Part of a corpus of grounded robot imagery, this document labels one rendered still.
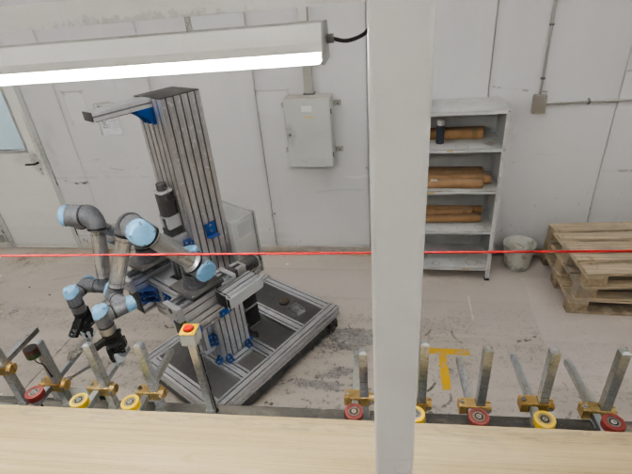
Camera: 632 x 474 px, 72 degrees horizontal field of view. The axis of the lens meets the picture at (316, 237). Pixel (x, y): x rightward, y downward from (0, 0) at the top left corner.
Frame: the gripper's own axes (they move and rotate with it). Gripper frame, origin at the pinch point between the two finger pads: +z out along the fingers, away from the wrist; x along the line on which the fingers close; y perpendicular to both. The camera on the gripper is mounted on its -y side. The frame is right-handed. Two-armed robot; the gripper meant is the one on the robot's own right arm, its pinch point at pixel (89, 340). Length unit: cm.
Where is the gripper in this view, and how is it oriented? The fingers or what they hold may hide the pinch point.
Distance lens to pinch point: 282.0
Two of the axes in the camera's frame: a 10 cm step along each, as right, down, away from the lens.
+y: 1.1, -5.0, 8.6
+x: -9.9, 0.1, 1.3
